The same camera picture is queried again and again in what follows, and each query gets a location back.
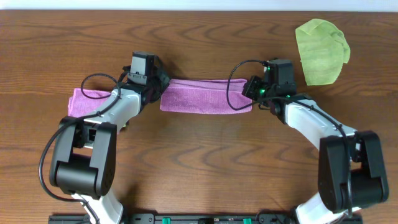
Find purple microfiber cloth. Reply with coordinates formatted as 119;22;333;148
160;79;252;114

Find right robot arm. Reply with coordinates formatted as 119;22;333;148
242;76;389;223

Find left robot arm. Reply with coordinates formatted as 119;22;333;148
44;65;170;223

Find light green crumpled cloth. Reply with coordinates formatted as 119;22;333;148
295;19;351;86

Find folded purple cloth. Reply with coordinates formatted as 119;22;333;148
68;88;111;117

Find black left camera cable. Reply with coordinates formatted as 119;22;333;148
37;55;162;224

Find black camera cable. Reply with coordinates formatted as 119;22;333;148
37;55;162;224
225;58;354;218

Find black right camera cable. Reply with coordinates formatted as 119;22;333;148
225;58;354;218

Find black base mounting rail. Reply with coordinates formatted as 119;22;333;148
48;212;364;224

